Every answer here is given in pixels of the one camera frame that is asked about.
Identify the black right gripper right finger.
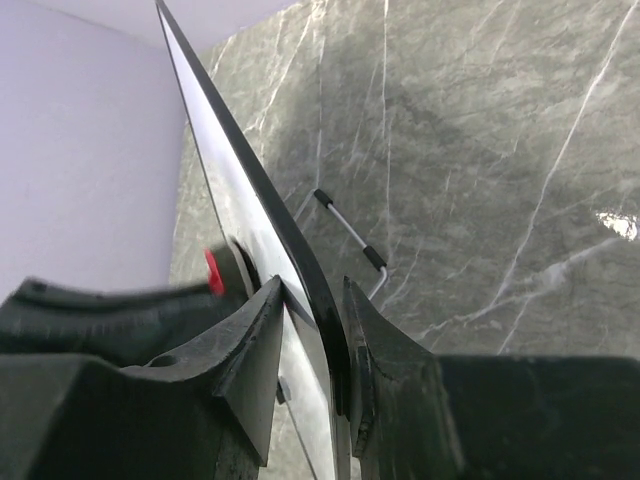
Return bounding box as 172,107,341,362
343,280,639,479

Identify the white whiteboard with black frame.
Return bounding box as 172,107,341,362
156,1,350,479

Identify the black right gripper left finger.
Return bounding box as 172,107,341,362
1,278,283,479

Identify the red whiteboard eraser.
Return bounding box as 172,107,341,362
204,249,226,296

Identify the wire whiteboard easel stand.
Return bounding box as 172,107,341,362
293,188,389,300

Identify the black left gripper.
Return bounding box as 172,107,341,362
1,240,260,367

